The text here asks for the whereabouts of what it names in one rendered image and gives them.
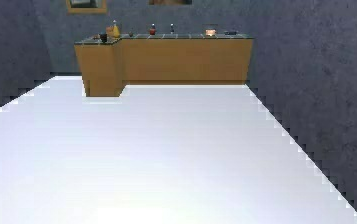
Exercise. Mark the dark cast iron pan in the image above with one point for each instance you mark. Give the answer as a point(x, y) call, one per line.
point(230, 32)

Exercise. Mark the wooden counter with tiled top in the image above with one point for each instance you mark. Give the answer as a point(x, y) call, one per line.
point(172, 60)

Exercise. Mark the red bottle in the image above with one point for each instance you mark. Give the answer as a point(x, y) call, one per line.
point(152, 30)

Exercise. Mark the orange toaster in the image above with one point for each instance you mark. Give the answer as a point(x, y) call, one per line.
point(210, 32)

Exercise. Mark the small brown round object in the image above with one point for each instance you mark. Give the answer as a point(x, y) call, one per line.
point(131, 34)

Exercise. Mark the yellow bottle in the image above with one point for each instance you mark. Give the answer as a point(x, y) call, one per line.
point(115, 30)

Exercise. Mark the orange round object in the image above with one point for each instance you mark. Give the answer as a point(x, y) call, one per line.
point(109, 32)

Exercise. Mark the black cup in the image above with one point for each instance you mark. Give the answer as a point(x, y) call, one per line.
point(103, 37)

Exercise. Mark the dark framed picture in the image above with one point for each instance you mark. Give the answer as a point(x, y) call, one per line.
point(170, 1)

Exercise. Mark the wooden framed picture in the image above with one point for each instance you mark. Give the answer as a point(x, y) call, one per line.
point(86, 5)

